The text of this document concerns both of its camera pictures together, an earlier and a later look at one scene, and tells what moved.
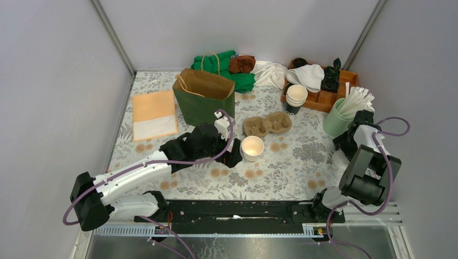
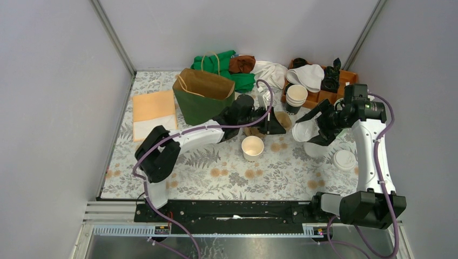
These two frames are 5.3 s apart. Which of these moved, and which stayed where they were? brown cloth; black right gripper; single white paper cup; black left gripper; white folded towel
Moved: black left gripper; black right gripper
Stayed: white folded towel; brown cloth; single white paper cup
